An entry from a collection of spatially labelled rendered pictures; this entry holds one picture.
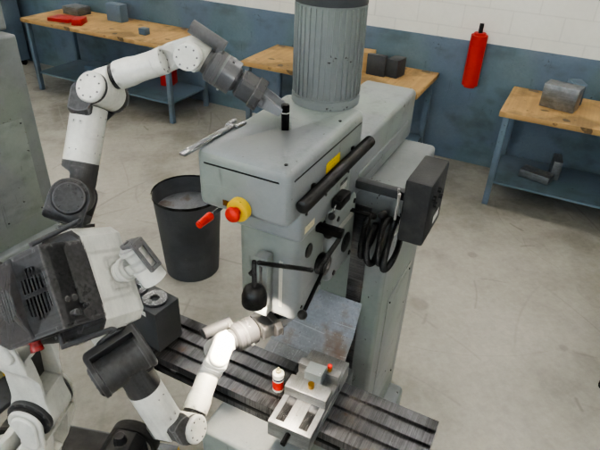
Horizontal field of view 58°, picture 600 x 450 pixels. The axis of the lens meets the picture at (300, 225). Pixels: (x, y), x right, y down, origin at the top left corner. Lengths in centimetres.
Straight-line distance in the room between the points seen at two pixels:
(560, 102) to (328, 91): 368
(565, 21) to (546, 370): 306
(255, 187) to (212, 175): 12
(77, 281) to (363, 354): 130
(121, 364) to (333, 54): 96
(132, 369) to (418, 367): 228
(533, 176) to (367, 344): 332
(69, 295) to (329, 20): 93
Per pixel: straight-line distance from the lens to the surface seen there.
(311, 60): 154
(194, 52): 137
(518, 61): 556
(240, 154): 131
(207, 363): 165
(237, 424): 203
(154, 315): 205
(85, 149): 147
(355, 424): 195
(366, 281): 206
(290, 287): 158
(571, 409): 355
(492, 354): 366
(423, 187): 159
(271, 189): 127
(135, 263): 139
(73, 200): 143
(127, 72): 146
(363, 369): 236
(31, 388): 185
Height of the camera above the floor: 245
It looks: 33 degrees down
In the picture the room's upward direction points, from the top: 3 degrees clockwise
